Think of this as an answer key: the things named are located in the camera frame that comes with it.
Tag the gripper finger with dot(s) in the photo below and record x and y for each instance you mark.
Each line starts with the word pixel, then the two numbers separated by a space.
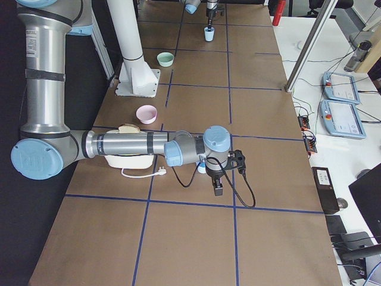
pixel 210 23
pixel 215 186
pixel 219 187

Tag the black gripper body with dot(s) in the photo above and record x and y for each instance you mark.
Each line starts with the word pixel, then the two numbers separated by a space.
pixel 215 175
pixel 211 9

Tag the light blue cup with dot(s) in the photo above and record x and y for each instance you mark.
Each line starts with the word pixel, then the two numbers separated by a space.
pixel 209 34
pixel 201 168

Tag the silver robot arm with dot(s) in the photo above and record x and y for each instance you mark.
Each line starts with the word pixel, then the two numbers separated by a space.
pixel 192 5
pixel 47 145

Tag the green bowl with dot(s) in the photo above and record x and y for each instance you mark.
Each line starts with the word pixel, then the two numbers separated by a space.
pixel 165 59

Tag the cream toaster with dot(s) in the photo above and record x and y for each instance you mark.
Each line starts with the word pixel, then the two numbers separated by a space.
pixel 130 161

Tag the pink bowl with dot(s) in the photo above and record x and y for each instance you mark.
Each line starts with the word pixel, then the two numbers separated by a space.
pixel 146 114

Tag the white mounting column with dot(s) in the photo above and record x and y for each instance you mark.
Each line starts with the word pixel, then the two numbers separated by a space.
pixel 136 77

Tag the orange power strip near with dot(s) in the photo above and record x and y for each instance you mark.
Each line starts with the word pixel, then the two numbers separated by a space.
pixel 310 144

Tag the orange power strip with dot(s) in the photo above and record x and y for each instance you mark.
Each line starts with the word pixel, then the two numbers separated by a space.
pixel 304 122
pixel 310 144

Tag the bread slice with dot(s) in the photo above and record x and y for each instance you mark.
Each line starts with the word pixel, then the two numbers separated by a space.
pixel 128 128

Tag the orange power strip far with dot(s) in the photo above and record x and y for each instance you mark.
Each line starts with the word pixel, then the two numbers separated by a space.
pixel 304 122

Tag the black box with label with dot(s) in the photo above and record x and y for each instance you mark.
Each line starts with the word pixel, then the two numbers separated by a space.
pixel 325 190

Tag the near teach pendant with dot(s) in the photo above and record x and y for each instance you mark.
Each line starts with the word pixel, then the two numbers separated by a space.
pixel 341 119

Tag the teach pendant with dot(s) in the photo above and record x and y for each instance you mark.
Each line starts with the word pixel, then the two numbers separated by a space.
pixel 340 87
pixel 341 119

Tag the far teach pendant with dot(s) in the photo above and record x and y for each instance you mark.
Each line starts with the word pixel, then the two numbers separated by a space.
pixel 340 87

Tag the grey water bottle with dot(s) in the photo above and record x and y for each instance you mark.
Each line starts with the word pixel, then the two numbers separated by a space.
pixel 358 56

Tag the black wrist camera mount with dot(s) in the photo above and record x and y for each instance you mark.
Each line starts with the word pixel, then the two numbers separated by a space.
pixel 236 160

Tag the aluminium frame post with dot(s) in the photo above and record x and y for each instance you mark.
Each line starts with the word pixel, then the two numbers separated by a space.
pixel 326 10

